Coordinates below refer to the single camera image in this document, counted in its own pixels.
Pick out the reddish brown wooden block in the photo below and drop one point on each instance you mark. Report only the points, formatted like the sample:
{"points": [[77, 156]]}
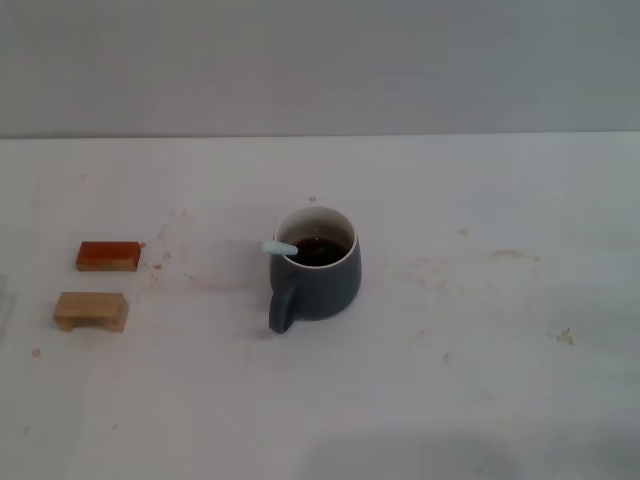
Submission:
{"points": [[107, 255]]}

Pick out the dark brown coffee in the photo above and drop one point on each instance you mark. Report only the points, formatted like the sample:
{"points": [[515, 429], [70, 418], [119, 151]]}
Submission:
{"points": [[320, 252]]}

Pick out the light wooden block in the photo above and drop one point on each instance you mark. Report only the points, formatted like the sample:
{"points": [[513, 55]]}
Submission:
{"points": [[90, 307]]}

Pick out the metal spoon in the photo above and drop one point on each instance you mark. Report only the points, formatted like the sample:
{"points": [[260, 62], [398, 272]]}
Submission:
{"points": [[275, 247]]}

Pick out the grey ceramic cup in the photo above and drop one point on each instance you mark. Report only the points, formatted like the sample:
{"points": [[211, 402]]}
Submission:
{"points": [[325, 290]]}

